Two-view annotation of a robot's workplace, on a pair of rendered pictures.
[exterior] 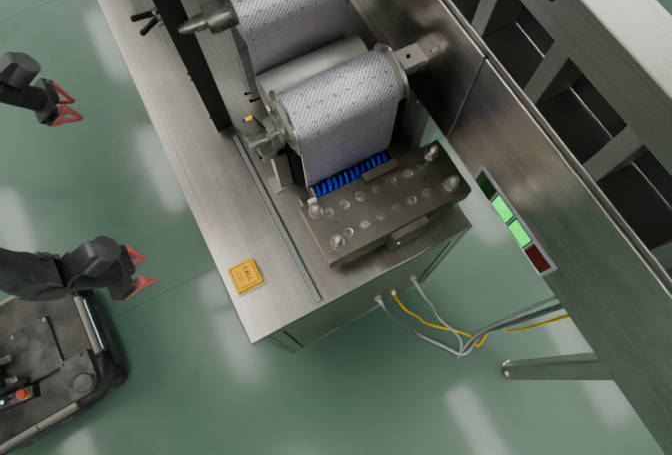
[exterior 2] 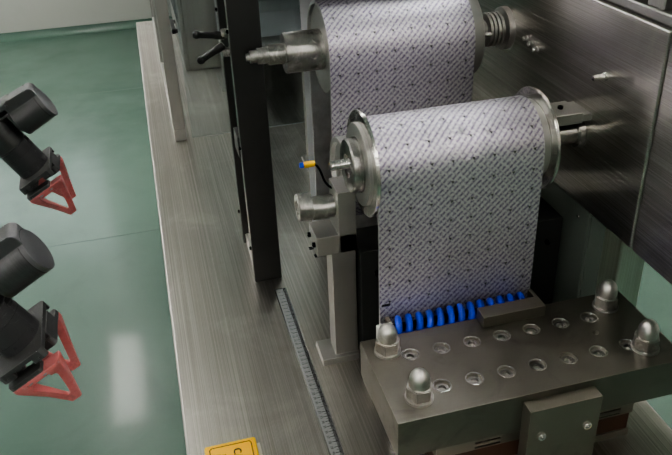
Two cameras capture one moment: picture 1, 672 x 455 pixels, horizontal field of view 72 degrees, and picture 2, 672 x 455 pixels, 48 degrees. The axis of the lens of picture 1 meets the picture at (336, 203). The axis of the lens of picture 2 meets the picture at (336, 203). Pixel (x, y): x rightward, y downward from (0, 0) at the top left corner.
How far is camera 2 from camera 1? 57 cm
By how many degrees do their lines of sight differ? 41
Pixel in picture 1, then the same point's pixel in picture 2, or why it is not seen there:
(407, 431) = not seen: outside the picture
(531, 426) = not seen: outside the picture
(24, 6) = (51, 242)
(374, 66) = (507, 101)
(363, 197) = (477, 344)
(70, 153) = (17, 413)
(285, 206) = (336, 382)
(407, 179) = (561, 330)
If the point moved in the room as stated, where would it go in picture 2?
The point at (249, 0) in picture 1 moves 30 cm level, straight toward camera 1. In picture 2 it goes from (345, 20) to (353, 91)
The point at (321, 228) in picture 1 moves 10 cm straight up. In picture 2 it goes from (393, 373) to (393, 311)
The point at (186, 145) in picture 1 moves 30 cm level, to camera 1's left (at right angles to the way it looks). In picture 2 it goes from (202, 290) to (53, 276)
